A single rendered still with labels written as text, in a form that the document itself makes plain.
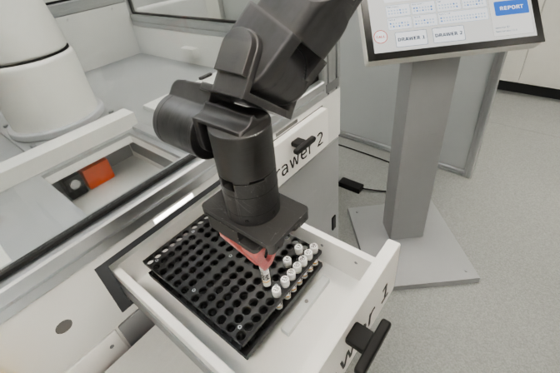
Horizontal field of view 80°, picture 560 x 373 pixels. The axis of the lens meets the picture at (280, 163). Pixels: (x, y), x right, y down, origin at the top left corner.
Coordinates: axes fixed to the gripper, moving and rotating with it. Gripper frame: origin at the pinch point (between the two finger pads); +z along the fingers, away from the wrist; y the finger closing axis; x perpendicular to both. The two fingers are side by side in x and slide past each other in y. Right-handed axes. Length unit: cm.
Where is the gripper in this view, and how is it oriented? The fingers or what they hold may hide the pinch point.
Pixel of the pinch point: (262, 260)
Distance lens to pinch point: 43.2
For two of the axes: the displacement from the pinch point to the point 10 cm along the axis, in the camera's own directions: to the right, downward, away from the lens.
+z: 0.8, 8.0, 6.0
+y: -7.8, -3.2, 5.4
